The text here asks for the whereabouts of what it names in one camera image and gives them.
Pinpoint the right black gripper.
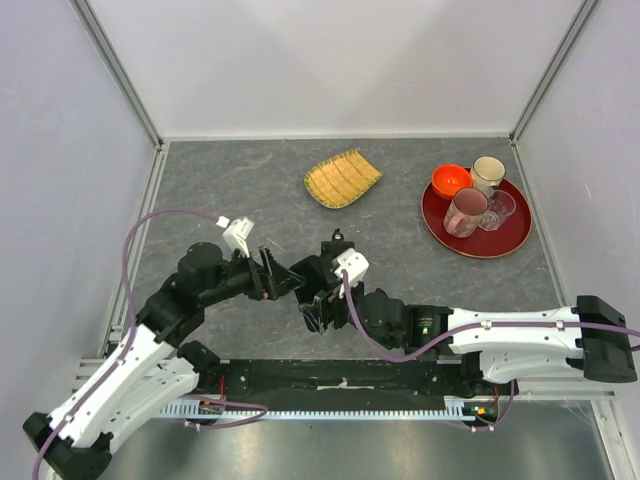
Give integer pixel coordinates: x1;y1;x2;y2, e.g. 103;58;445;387
300;273;367;333

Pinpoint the red round tray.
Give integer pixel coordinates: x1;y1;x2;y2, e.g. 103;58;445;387
421;177;533;260

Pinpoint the left aluminium frame post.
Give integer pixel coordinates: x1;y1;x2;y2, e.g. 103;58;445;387
69;0;164;150

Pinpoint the black phone stand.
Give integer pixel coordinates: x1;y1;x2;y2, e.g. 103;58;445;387
320;228;355;263

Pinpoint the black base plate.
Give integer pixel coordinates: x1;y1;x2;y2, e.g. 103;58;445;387
196;359;518;410

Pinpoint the clear glass cup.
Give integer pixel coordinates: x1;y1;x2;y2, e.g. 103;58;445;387
479;190;516;232

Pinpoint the slotted cable duct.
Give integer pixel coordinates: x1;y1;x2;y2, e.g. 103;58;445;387
155;397;499;423

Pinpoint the woven bamboo tray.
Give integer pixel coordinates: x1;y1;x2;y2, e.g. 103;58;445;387
303;149;383;210

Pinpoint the black smartphone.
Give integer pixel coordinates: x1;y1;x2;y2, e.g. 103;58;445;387
290;255;326;310

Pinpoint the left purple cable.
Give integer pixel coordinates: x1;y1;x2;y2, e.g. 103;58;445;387
32;208;271;480

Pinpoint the orange bowl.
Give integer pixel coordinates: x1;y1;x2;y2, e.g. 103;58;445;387
431;164;473;200

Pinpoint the aluminium frame post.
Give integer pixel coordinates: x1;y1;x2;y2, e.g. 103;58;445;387
509;0;600;146
69;0;164;150

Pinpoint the right aluminium frame post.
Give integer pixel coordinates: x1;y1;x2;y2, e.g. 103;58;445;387
509;0;600;146

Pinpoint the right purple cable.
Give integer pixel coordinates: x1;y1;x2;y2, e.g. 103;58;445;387
342;272;640;432

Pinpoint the purple cable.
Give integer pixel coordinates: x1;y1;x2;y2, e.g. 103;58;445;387
342;272;640;432
32;208;271;480

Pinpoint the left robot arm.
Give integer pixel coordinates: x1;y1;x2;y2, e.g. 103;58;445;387
23;243;304;479

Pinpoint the pink mug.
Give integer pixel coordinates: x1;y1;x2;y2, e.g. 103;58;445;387
443;188;488;238

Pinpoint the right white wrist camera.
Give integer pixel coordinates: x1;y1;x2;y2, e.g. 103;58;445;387
332;248;369;287

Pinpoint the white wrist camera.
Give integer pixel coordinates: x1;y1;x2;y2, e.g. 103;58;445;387
216;216;255;258
332;248;369;287

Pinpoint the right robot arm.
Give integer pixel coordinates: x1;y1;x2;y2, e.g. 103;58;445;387
292;249;639;394

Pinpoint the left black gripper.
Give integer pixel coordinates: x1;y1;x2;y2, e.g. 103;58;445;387
200;245;306;307

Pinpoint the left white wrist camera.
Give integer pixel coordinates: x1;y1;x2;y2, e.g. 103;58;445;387
216;216;255;258

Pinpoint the white ceramic mug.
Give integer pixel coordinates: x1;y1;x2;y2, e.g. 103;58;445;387
470;156;506;198

